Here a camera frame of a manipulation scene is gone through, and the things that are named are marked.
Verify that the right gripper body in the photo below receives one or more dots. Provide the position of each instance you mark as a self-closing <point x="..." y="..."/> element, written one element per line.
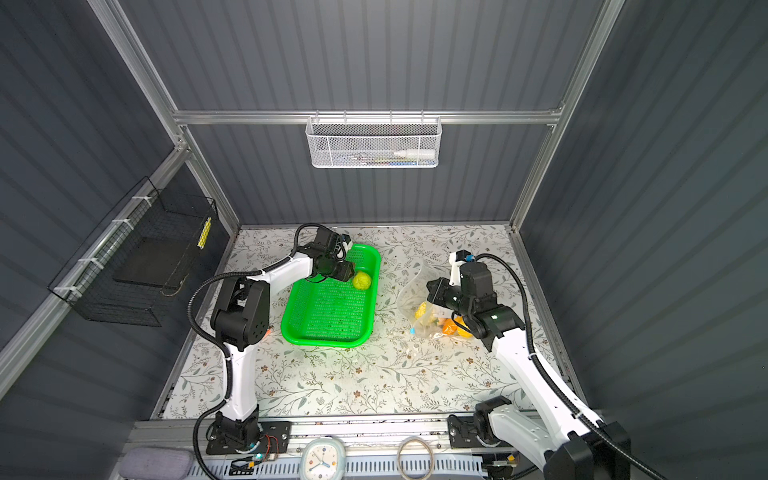
<point x="465" y="306"/>

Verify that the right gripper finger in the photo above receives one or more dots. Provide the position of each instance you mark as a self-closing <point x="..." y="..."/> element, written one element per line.
<point x="438" y="287"/>
<point x="444" y="304"/>

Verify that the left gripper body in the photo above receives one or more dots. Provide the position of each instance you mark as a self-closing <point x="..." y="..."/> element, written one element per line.
<point x="331" y="262"/>

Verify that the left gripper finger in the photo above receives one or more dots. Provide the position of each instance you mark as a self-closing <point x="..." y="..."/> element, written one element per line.
<point x="343" y="271"/>
<point x="321" y="277"/>

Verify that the pale yellow pear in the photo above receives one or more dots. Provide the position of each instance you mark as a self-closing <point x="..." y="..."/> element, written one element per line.
<point x="421" y="312"/>

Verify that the light green fruit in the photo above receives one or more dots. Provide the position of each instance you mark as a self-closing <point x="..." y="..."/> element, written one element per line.
<point x="362" y="281"/>

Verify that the clear zip top bag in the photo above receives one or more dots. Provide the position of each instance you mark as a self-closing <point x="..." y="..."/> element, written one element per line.
<point x="413" y="293"/>

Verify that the yellow lemon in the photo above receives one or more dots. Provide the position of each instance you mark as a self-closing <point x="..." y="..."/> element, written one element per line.
<point x="462" y="329"/>

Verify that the green plastic basket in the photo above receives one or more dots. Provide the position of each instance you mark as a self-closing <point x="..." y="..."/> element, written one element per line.
<point x="333" y="313"/>

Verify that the orange carrot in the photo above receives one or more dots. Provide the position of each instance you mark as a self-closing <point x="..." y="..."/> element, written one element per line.
<point x="448" y="327"/>

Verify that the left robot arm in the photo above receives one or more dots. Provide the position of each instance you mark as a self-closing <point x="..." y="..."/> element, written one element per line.
<point x="241" y="320"/>

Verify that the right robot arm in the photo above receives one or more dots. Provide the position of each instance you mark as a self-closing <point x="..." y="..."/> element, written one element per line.
<point x="570" y="440"/>

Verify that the white analog clock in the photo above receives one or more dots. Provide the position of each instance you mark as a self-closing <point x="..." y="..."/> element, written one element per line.
<point x="323" y="459"/>

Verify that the grey cloth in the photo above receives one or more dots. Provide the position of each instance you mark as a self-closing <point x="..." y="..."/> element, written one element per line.
<point x="156" y="464"/>

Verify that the white wire mesh basket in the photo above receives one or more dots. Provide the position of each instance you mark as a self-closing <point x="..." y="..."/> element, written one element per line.
<point x="388" y="145"/>

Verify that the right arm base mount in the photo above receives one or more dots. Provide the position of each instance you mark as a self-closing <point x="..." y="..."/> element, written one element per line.
<point x="465" y="433"/>

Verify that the black wire basket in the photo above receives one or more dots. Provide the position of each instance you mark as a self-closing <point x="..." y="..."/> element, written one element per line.
<point x="139" y="265"/>

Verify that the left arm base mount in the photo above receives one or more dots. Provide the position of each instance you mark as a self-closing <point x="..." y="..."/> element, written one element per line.
<point x="228" y="437"/>

